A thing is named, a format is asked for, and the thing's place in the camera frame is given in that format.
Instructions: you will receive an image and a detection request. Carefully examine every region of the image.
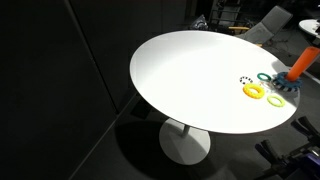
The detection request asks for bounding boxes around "orange stacking post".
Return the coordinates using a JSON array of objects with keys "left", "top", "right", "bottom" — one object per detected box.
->
[{"left": 285, "top": 46, "right": 320, "bottom": 82}]

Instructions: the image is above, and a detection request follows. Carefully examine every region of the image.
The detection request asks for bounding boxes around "small dark green ring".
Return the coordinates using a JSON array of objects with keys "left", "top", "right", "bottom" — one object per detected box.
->
[{"left": 256, "top": 72, "right": 273, "bottom": 82}]

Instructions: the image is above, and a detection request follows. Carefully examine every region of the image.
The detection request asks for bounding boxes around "orange bumpy ring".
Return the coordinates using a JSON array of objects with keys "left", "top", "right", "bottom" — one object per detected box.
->
[{"left": 242, "top": 83, "right": 266, "bottom": 100}]

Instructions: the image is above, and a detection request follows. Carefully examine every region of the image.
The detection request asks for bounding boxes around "small white round table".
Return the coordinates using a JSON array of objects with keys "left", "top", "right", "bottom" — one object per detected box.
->
[{"left": 298, "top": 18, "right": 320, "bottom": 38}]

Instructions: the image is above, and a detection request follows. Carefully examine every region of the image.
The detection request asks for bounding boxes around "small black ring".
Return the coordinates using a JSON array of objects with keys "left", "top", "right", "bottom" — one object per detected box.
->
[{"left": 239, "top": 76, "right": 254, "bottom": 85}]

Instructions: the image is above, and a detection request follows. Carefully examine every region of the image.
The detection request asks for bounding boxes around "light green toothed ring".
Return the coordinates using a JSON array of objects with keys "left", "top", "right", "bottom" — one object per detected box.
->
[{"left": 266, "top": 94, "right": 286, "bottom": 108}]

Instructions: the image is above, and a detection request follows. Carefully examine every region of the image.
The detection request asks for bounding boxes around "black white checkered ring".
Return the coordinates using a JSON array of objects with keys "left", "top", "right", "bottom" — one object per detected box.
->
[{"left": 270, "top": 79, "right": 300, "bottom": 94}]

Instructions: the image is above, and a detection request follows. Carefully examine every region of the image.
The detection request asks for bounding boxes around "blue ring with dark dots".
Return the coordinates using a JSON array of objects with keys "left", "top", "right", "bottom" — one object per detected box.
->
[{"left": 272, "top": 71, "right": 303, "bottom": 90}]

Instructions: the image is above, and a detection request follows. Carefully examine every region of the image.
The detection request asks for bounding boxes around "white table pedestal base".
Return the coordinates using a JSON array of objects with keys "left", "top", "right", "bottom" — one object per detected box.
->
[{"left": 158, "top": 118, "right": 212, "bottom": 166}]

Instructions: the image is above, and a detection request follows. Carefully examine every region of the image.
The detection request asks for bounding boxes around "grey chair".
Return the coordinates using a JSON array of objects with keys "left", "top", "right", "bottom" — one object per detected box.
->
[{"left": 244, "top": 5, "right": 294, "bottom": 46}]

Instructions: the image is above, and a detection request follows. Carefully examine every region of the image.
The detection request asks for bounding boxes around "black purple equipment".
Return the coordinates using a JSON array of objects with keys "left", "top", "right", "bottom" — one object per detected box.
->
[{"left": 254, "top": 115, "right": 320, "bottom": 180}]

